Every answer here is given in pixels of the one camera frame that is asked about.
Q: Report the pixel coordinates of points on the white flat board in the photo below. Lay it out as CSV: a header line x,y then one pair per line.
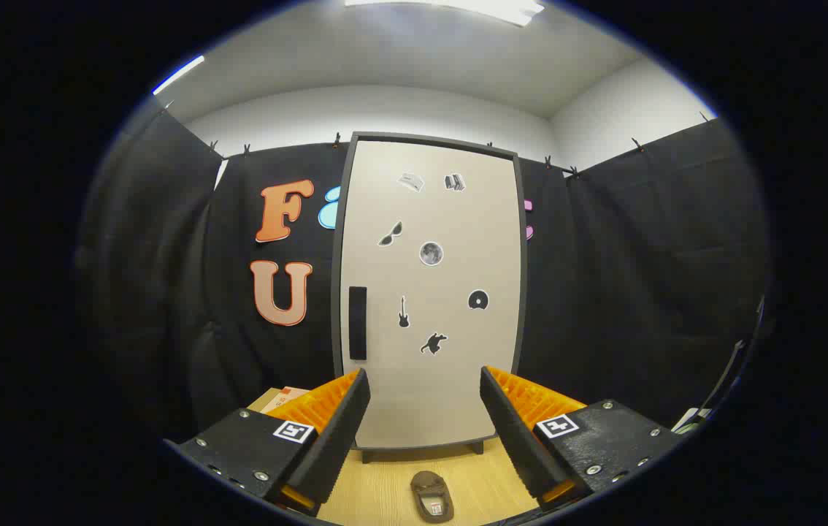
x,y
690,420

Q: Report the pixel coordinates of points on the stack of books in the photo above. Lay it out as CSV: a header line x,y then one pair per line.
x,y
286,398

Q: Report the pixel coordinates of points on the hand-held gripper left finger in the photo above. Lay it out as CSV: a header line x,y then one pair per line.
x,y
341,438

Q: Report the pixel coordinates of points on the dark grey shoe cabinet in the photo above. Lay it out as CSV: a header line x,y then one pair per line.
x,y
336,241

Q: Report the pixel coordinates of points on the wide ceiling light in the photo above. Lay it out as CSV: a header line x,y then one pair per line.
x,y
487,9

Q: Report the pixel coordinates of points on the dark stand frame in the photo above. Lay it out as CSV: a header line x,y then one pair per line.
x,y
735,361

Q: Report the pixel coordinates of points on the row of small cloth clips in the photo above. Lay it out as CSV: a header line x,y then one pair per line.
x,y
337,139

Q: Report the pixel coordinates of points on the black backdrop cloth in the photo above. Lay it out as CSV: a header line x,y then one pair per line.
x,y
640,292

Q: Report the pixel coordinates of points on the brown fuzzy shoe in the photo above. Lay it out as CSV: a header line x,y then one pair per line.
x,y
432,497

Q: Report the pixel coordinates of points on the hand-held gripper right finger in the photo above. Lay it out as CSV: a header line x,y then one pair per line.
x,y
512,438

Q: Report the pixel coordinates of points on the narrow ceiling light strip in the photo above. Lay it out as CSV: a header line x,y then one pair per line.
x,y
179,74

